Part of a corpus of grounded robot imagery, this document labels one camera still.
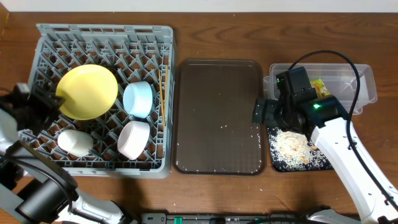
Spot green snack wrapper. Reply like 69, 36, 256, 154
310, 79, 330, 98

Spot rice and food scraps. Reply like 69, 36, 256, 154
269, 129, 320, 169

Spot white cup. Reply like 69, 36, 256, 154
57, 129, 94, 157

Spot yellow plate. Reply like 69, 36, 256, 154
55, 64, 118, 120

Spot pink bowl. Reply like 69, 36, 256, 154
117, 121, 150, 160

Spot light blue bowl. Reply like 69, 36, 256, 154
123, 82, 153, 118

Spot wooden chopstick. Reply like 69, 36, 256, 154
158, 69, 165, 130
164, 65, 169, 105

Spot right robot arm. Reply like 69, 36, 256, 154
252, 67, 397, 223

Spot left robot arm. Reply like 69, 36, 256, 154
1, 83, 141, 223

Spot black rectangular tray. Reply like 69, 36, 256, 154
267, 128, 333, 172

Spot clear plastic bin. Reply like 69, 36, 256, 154
263, 63, 377, 115

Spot dark brown serving tray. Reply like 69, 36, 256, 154
172, 59, 266, 176

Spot grey plastic dish rack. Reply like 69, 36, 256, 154
19, 24, 176, 179

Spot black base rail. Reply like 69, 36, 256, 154
141, 213, 308, 224

